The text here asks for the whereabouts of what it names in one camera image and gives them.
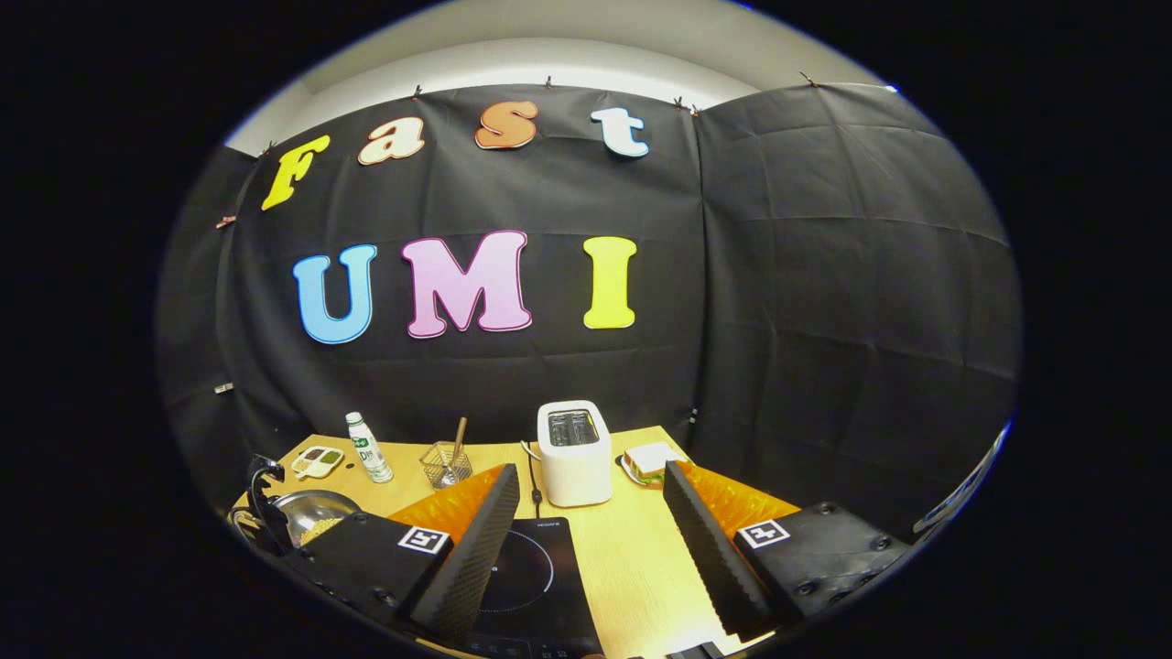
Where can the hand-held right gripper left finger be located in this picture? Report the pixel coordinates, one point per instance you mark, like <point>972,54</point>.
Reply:
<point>476,558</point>

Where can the white divided bean dish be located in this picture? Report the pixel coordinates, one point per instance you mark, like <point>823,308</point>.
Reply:
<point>318,461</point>

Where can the white toaster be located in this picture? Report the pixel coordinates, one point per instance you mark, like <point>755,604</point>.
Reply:
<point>574,467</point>

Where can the black induction cooktop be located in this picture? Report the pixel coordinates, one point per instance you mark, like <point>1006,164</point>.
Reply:
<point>549,577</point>

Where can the sandwich on plate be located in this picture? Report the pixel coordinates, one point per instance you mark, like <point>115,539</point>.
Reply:
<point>650,460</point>

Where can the wooden stick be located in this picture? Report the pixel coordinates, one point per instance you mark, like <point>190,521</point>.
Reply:
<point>458,439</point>

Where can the pile of soybeans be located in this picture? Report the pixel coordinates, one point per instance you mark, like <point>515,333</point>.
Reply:
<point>320,529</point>

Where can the white drink bottle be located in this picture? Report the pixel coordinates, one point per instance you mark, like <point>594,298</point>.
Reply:
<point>371,453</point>

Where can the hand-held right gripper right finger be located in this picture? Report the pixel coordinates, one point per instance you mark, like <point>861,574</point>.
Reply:
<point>710,558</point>

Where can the black backdrop cloth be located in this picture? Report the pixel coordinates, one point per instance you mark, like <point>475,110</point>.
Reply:
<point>778,275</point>

